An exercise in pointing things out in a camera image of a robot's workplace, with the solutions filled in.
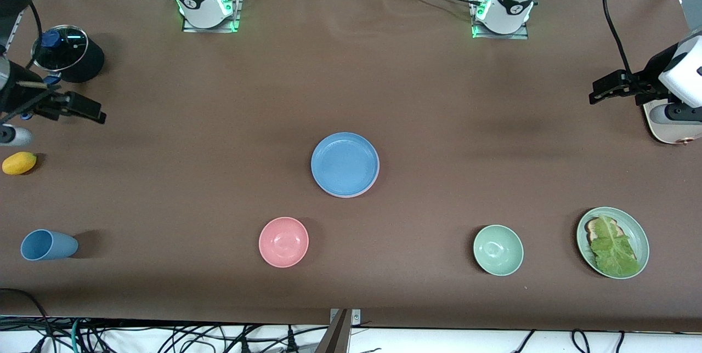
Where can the green lettuce leaf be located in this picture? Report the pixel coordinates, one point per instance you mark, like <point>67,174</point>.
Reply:
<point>614,251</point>

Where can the small metal table bracket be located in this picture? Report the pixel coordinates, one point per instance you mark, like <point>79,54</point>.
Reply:
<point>356,316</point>

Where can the toasted bread slice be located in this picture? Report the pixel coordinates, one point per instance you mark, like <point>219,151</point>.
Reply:
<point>592,228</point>

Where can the pink bowl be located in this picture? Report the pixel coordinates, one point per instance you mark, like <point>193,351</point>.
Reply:
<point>283,242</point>

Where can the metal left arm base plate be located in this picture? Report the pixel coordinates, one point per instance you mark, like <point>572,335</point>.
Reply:
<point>499,35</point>

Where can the blue cup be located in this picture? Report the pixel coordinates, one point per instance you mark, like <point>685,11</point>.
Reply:
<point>49,245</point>

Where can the green plate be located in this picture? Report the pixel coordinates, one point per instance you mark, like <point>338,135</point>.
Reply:
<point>639,243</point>

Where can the yellow lemon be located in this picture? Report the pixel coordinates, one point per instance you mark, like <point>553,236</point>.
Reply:
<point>19,163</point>

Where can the green bowl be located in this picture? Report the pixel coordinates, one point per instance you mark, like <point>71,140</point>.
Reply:
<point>498,250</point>

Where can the brown table cover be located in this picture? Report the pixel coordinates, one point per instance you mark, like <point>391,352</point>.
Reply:
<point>384,68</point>

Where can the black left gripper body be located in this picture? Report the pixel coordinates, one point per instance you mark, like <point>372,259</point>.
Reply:
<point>649,80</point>

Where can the pink plate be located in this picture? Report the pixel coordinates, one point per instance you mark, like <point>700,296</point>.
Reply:
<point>351,196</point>

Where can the blue plate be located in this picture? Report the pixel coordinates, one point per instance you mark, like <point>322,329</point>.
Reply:
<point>344,164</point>

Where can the glass lid with blue knob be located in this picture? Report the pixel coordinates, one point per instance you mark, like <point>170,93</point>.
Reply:
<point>63,49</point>

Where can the dark blue saucepan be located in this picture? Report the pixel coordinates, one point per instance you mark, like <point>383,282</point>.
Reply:
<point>93,62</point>

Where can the dark slanted support bar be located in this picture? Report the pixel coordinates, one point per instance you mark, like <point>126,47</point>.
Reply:
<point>335,336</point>

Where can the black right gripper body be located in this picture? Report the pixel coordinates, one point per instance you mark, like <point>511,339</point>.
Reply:
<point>16,92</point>

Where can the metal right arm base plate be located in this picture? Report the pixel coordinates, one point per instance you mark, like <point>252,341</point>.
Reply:
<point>211,27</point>

